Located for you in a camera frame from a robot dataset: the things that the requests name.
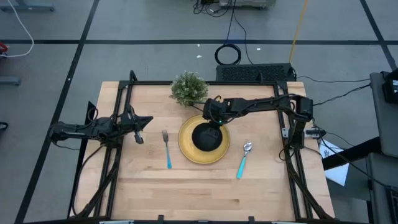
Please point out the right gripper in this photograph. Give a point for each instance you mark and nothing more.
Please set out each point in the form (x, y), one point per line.
(221, 112)

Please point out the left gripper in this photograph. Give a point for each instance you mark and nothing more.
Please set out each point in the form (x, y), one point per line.
(129, 122)

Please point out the black bowl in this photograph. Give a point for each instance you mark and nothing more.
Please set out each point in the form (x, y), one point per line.
(202, 141)

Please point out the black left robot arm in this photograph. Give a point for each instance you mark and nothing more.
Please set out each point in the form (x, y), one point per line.
(74, 130)

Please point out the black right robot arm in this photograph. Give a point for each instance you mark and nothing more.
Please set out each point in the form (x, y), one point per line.
(264, 104)

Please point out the yellow plate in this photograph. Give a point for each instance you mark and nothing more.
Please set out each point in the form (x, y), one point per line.
(186, 149)

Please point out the green plant in black pot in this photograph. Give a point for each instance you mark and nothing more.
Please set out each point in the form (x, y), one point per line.
(189, 88)

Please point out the black vented computer case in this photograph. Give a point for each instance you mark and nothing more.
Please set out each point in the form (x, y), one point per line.
(248, 73)

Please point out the black table edge clamp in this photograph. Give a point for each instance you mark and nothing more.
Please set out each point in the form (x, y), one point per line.
(251, 219)
(160, 218)

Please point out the black power strip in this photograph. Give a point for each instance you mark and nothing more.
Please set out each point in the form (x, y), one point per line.
(315, 133)

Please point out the white paper sheet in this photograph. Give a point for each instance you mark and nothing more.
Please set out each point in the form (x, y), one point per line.
(337, 175)

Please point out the grey equipment case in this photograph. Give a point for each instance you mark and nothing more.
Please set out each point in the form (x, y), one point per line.
(248, 3)

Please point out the grey table foot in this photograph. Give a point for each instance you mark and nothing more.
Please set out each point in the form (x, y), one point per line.
(9, 81)
(28, 7)

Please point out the grey cabinet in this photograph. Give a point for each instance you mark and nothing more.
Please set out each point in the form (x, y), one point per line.
(384, 124)

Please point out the black monitor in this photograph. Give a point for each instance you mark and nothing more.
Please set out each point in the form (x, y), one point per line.
(390, 90)

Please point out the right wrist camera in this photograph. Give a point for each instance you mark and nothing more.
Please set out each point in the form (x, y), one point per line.
(208, 110)

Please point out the silver metal bracket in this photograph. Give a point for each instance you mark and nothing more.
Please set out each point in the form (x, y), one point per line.
(285, 132)

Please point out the silver aluminium rail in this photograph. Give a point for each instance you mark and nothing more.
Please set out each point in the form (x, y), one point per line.
(116, 222)
(284, 222)

